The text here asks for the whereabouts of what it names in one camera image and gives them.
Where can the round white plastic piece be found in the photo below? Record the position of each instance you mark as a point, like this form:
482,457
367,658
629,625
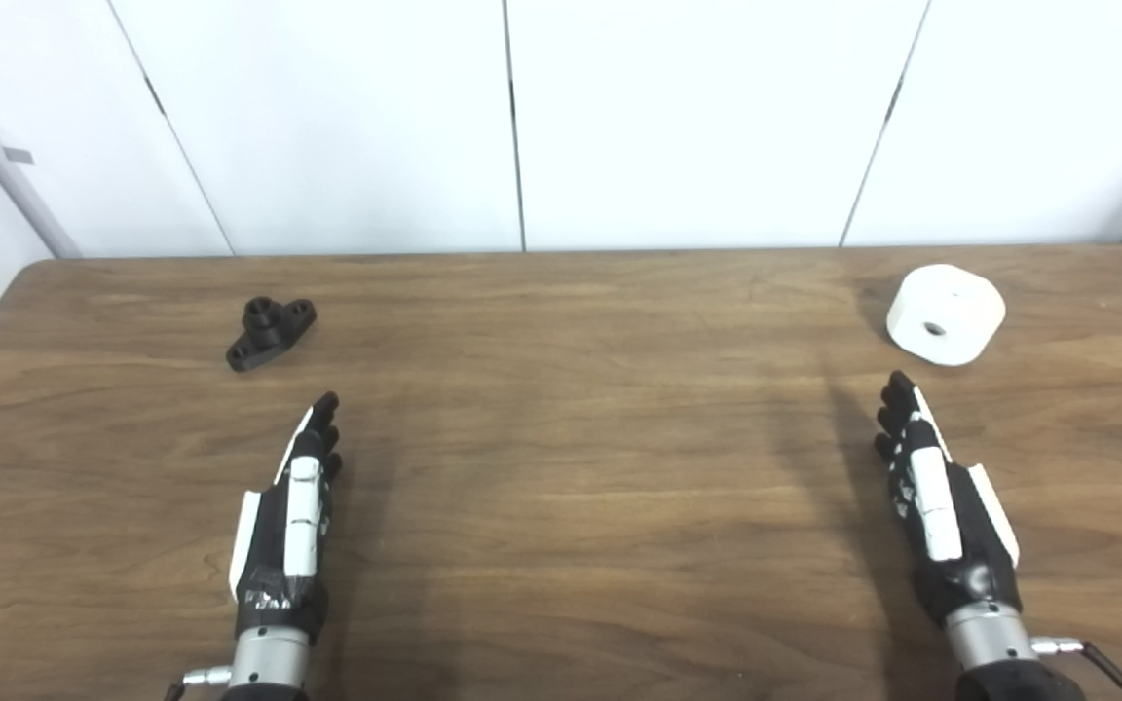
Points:
955,302

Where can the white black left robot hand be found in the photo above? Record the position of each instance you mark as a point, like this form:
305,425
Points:
274,545

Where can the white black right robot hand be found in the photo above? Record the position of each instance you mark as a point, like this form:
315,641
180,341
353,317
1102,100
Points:
960,545

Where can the gray wall corner post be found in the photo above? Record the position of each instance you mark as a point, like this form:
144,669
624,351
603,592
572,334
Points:
6,161

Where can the black flanged holder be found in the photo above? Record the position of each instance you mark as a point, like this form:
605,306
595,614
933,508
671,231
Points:
267,336

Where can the small gray tag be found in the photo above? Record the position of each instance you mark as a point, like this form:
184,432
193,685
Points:
18,155

